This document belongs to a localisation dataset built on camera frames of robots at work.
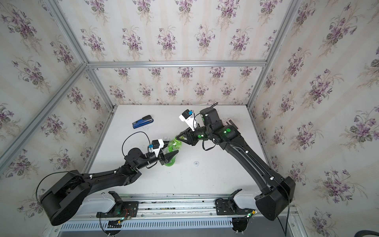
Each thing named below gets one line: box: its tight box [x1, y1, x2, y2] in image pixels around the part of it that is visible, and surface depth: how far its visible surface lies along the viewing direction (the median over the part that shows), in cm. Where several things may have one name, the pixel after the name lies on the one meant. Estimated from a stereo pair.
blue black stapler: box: [132, 114, 154, 129], surface depth 109 cm
